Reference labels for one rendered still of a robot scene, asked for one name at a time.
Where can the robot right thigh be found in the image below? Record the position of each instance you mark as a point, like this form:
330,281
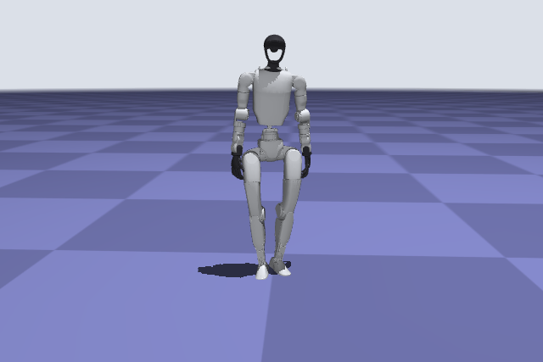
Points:
251,163

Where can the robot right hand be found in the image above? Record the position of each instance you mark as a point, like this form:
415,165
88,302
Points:
236,163

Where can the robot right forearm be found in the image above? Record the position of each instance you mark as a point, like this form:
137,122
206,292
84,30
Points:
238,133

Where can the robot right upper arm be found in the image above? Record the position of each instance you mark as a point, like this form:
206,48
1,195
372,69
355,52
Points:
245,80

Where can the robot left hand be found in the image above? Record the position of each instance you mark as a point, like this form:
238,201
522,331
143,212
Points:
307,154

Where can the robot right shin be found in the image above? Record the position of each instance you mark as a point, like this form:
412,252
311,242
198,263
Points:
258,234

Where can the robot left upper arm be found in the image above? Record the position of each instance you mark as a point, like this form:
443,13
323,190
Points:
300,98

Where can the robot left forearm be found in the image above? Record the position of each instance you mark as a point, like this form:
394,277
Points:
304,134

